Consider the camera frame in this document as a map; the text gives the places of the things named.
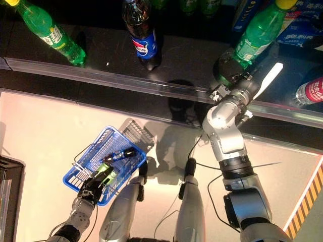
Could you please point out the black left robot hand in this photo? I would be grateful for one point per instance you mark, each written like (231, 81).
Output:
(90, 189)

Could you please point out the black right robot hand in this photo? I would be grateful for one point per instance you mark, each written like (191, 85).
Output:
(228, 70)

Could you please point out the blue plastic shopping basket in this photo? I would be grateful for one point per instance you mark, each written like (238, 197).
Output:
(68, 182)

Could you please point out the small Pepsi cola bottle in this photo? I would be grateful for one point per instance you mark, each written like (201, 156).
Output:
(118, 156)
(143, 45)

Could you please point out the green Sprite bottle yellow cap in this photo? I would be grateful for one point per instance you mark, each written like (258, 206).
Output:
(50, 35)
(262, 27)

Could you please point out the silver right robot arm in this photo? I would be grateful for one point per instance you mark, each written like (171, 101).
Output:
(227, 136)

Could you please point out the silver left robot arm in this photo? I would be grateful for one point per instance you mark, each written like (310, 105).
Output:
(78, 219)

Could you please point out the green drink can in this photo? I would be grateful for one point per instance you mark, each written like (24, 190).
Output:
(189, 7)
(211, 8)

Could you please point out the silver left robot leg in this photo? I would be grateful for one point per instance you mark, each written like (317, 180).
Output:
(118, 216)

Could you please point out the black robot waist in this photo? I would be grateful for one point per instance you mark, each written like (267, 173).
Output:
(151, 240)

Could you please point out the black low cabinet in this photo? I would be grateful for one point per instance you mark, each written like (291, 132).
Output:
(12, 161)

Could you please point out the water bottle red label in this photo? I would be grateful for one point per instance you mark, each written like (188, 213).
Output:
(313, 90)

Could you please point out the black base shelf board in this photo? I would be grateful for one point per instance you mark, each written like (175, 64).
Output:
(101, 88)

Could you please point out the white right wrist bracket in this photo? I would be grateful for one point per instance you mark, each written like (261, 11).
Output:
(270, 78)

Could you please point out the black shelf board clear rail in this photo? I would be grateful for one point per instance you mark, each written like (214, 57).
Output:
(106, 37)

